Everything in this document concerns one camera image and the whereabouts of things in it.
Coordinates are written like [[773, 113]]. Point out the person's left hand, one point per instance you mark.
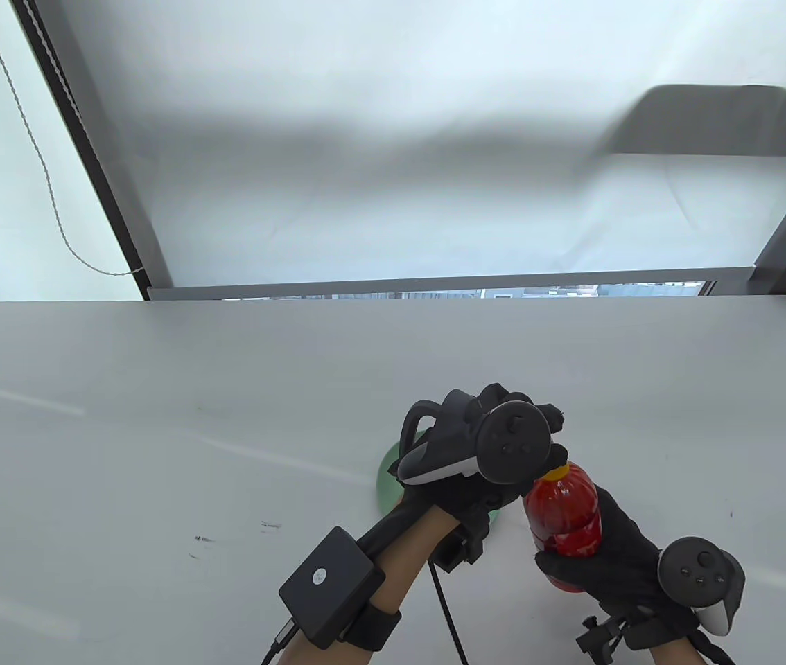
[[462, 502]]

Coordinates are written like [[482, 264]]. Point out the person's right hand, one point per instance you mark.
[[625, 575]]

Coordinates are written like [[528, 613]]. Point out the green plate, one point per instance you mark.
[[387, 485]]

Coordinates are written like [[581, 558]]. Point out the red ketchup bottle yellow cap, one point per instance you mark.
[[563, 516]]

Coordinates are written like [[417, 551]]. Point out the black forearm sensor box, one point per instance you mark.
[[327, 585]]

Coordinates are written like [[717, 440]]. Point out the person's left forearm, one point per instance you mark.
[[407, 561]]

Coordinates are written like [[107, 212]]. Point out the person's right forearm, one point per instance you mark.
[[674, 654]]

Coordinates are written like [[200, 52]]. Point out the black and white controller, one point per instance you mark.
[[504, 440], [701, 571]]

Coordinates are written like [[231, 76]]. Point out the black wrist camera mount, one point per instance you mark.
[[459, 551], [601, 641]]

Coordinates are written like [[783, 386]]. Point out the grey window bottom rail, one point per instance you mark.
[[434, 284]]

